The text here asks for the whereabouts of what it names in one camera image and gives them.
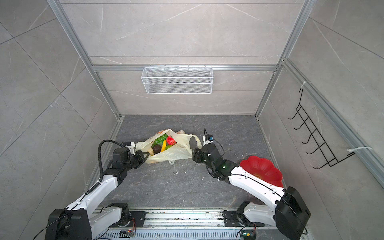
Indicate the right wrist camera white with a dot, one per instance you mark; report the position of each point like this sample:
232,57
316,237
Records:
207,139

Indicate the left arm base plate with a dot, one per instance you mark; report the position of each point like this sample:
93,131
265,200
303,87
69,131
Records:
135,219

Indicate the black wire hook rack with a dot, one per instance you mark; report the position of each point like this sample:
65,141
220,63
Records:
315,136

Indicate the white wire mesh basket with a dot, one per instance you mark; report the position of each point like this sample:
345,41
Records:
178,80

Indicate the red fake fruit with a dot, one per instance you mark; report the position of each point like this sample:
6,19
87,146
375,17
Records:
170,141

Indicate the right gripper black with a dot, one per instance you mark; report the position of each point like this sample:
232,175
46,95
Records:
197,155

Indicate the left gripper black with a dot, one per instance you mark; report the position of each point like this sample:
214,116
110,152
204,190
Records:
138,154

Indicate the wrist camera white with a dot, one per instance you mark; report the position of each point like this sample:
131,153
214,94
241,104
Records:
207,139
131,146

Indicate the red flower-shaped plate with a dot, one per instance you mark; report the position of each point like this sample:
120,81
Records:
263,169

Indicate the beige fake potato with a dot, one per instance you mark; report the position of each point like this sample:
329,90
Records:
151,152

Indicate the aluminium rail at front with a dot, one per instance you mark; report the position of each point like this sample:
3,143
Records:
182,218

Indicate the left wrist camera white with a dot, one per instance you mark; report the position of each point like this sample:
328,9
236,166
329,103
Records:
131,146

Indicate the green fake grapes bunch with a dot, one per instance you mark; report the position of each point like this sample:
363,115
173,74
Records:
159,141

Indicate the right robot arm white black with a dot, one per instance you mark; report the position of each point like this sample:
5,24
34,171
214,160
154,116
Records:
282,208

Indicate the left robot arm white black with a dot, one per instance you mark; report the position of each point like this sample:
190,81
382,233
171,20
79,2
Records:
78,221

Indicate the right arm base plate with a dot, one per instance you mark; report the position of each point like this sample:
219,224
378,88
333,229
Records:
233,219

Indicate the translucent yellowish plastic bag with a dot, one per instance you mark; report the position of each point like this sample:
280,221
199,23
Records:
180,151

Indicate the yellow fake banana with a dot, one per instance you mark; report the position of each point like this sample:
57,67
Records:
164,145

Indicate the dark brown fake fruit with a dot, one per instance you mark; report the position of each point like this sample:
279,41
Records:
157,149

